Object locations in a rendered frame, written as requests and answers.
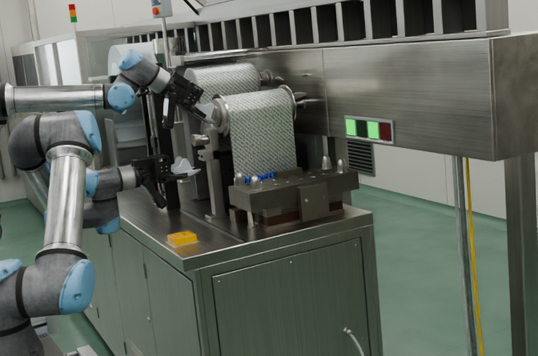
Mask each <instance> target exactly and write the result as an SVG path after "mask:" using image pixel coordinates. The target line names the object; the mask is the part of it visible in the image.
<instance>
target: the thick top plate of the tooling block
mask: <svg viewBox="0 0 538 356"><path fill-rule="evenodd" d="M331 167H332V168H331V169H328V170H323V169H322V167H321V168H317V169H313V170H305V171H303V172H302V173H300V174H293V175H289V176H285V177H281V178H277V177H273V178H266V179H262V180H259V182H260V186H261V188H262V189H261V190H259V191H250V189H251V182H246V183H245V184H246V185H245V186H243V187H235V185H233V186H229V187H228V191H229V199H230V204H231V205H233V206H236V207H238V208H240V209H242V210H245V211H248V212H250V213H254V212H258V211H261V210H268V209H272V208H276V207H280V206H285V205H290V204H293V203H297V202H298V194H297V187H299V186H306V185H310V184H314V183H318V182H326V183H327V194H328V196H329V195H333V194H339V193H343V192H347V191H350V190H357V189H359V175H358V171H356V170H349V169H347V172H346V173H336V171H337V166H331Z"/></svg>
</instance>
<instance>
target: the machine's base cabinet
mask: <svg viewBox="0 0 538 356"><path fill-rule="evenodd" d="M120 226H121V225H120ZM81 250H82V251H83V252H84V253H85V254H86V256H87V260H89V261H91V262H92V264H93V266H94V278H95V283H94V293H93V297H92V299H91V302H90V305H89V306H88V307H87V308H86V309H85V310H84V311H83V312H84V313H85V315H86V316H87V317H88V318H89V319H90V321H91V323H92V324H93V325H94V327H95V329H96V330H97V331H98V332H99V334H100V335H101V336H102V338H103V340H104V341H105V342H106V344H107V345H108V346H109V347H110V349H111V351H112V352H113V353H114V355H115V356H361V355H360V353H359V350H358V348H357V346H356V344H355V343H354V341H353V340H352V338H349V337H348V336H347V335H346V333H347V330H352V331H354V336H355V338H356V340H357V341H358V343H359V345H360V346H361V348H362V351H363V353H364V356H383V341H382V330H381V320H380V308H379V288H378V278H377V267H376V256H375V235H374V225H373V224H371V225H368V226H362V227H359V228H355V229H352V230H346V231H343V232H339V233H336V234H331V235H328V236H324V237H321V238H315V239H312V240H308V241H305V242H299V243H296V244H293V245H289V246H284V247H280V248H277V249H273V250H268V251H264V252H261V253H257V254H253V255H249V256H246V257H242V258H237V259H233V260H230V261H226V262H220V263H218V264H214V265H211V266H205V267H202V268H198V269H195V270H189V271H186V272H184V271H182V270H181V269H179V268H178V267H177V266H176V265H174V264H173V263H172V262H170V261H169V260H167V259H166V258H164V257H163V256H162V255H161V254H159V253H158V252H157V251H155V250H154V249H152V248H151V247H149V246H148V245H147V244H146V243H145V242H143V241H142V240H140V239H139V238H137V237H136V236H134V235H133V234H132V233H131V232H130V231H128V230H126V229H125V228H124V227H122V226H121V227H120V230H119V231H117V232H115V233H113V234H98V233H97V232H96V229H95V228H90V229H82V249H81Z"/></svg>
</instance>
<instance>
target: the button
mask: <svg viewBox="0 0 538 356"><path fill-rule="evenodd" d="M167 237H168V242H170V243H171V244H173V245H174V246H180V245H183V244H187V243H191V242H197V238H196V234H194V233H192V232H190V231H189V230H186V231H182V232H178V233H174V234H168V235H167Z"/></svg>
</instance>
